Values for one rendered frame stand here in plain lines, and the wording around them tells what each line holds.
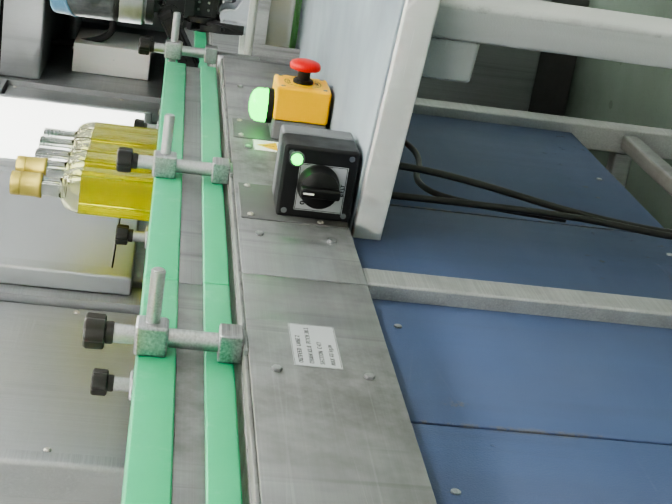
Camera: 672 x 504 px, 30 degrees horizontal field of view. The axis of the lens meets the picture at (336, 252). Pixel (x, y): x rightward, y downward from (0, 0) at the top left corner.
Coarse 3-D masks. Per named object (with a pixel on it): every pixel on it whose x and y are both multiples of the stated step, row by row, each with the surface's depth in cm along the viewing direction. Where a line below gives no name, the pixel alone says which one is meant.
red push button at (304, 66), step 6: (294, 60) 159; (300, 60) 159; (306, 60) 160; (312, 60) 160; (294, 66) 159; (300, 66) 158; (306, 66) 158; (312, 66) 158; (318, 66) 159; (300, 72) 160; (306, 72) 158; (312, 72) 159; (300, 78) 160; (306, 78) 160
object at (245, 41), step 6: (252, 0) 202; (252, 6) 202; (252, 12) 203; (252, 18) 203; (252, 24) 203; (246, 30) 204; (252, 30) 205; (240, 36) 220; (246, 36) 204; (252, 36) 205; (240, 42) 220; (246, 42) 204; (252, 42) 205; (240, 48) 220; (246, 48) 205; (246, 54) 205
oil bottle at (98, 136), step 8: (80, 136) 191; (88, 136) 191; (96, 136) 192; (104, 136) 192; (112, 136) 193; (120, 136) 193; (128, 136) 194; (136, 136) 195; (144, 136) 195; (72, 144) 192; (120, 144) 191; (128, 144) 191; (136, 144) 191; (144, 144) 192; (152, 144) 192
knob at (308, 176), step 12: (312, 168) 131; (324, 168) 131; (300, 180) 131; (312, 180) 130; (324, 180) 130; (336, 180) 131; (300, 192) 129; (312, 192) 129; (324, 192) 129; (336, 192) 129; (312, 204) 131; (324, 204) 131
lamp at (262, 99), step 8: (256, 88) 161; (264, 88) 161; (272, 88) 161; (256, 96) 159; (264, 96) 159; (272, 96) 159; (256, 104) 159; (264, 104) 159; (272, 104) 159; (256, 112) 160; (264, 112) 160; (272, 112) 160; (256, 120) 161; (264, 120) 161
